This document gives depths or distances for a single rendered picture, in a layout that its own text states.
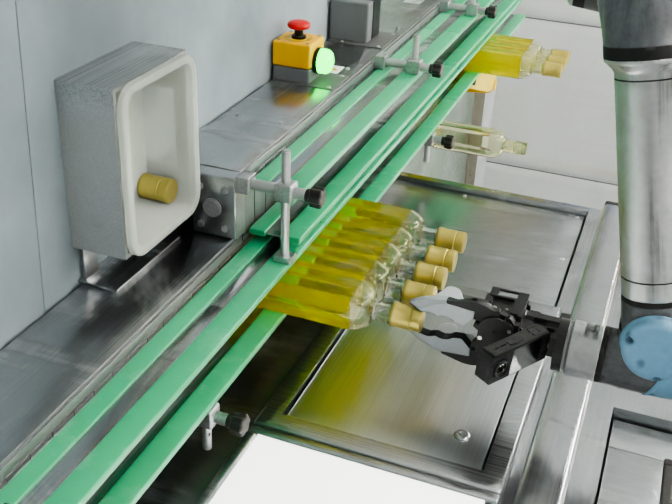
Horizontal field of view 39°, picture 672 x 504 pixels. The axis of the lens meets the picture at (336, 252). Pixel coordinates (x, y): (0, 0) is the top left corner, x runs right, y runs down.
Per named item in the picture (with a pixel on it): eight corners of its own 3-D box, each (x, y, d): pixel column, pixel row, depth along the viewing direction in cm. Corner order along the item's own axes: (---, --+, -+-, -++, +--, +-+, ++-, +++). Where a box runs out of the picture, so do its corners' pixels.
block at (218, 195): (190, 233, 134) (234, 243, 132) (188, 172, 129) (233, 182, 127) (202, 222, 137) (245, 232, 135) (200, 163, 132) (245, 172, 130)
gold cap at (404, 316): (387, 330, 129) (417, 338, 128) (389, 309, 127) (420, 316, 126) (395, 317, 132) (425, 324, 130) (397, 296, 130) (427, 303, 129)
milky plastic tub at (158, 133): (74, 250, 118) (134, 264, 115) (55, 78, 107) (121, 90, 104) (147, 195, 132) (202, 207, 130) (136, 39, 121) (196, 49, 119)
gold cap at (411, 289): (400, 307, 133) (429, 314, 132) (402, 286, 132) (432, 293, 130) (407, 296, 136) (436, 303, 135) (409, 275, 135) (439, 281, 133)
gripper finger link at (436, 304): (419, 286, 132) (481, 309, 130) (407, 307, 127) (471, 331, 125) (424, 268, 131) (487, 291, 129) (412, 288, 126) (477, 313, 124)
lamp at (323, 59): (311, 76, 163) (327, 78, 162) (312, 51, 161) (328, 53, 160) (321, 68, 167) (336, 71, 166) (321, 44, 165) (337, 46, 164)
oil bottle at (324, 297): (228, 302, 135) (367, 336, 129) (227, 268, 133) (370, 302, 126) (245, 283, 140) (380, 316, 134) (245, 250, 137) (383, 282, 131)
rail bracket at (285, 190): (235, 254, 133) (316, 273, 129) (233, 144, 125) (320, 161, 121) (244, 245, 135) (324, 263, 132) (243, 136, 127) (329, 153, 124)
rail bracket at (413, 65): (370, 69, 177) (438, 80, 174) (372, 31, 174) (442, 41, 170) (377, 63, 181) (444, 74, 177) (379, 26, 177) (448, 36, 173)
